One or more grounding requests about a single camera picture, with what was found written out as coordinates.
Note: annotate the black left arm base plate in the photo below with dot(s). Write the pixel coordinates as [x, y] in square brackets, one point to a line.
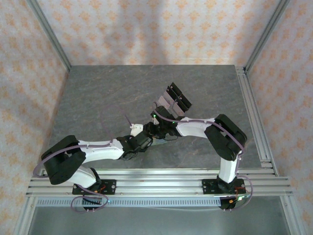
[108, 187]

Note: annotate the aluminium extrusion side rail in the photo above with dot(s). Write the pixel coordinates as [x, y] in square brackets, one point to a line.
[256, 117]

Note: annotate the grey metal panel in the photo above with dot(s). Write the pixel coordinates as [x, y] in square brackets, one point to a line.
[159, 221]

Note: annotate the black right controller board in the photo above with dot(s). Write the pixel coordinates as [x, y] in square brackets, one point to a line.
[227, 203]

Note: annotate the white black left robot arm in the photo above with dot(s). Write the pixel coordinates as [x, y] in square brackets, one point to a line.
[102, 151]

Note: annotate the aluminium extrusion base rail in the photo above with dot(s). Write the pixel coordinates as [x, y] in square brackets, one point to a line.
[156, 182]

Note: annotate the black left controller board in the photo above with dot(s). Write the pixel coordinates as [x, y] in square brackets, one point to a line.
[91, 202]

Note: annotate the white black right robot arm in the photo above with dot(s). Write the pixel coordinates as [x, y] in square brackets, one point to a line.
[195, 127]

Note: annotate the aluminium frame post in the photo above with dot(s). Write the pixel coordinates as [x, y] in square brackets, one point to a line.
[49, 34]
[266, 34]

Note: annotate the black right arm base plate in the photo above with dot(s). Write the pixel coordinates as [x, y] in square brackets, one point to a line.
[209, 186]

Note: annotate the clear acrylic black card holder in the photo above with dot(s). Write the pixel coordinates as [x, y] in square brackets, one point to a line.
[181, 98]

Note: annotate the black controller board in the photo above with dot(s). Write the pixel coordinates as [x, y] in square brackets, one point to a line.
[91, 202]
[227, 203]

